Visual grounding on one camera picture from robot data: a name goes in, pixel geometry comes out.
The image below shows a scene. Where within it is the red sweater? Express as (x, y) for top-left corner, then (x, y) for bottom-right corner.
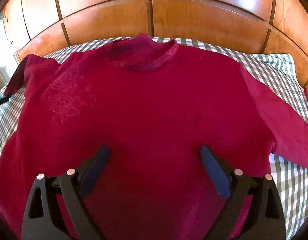
(0, 35), (308, 239)

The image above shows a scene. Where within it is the green checked bed cover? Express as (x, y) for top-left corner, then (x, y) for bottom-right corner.
(0, 38), (308, 239)

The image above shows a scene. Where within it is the wooden panelled headboard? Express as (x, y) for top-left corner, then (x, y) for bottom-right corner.
(2, 0), (308, 87)

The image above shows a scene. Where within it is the green checked pillow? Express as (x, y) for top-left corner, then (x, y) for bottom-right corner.
(251, 53), (299, 85)

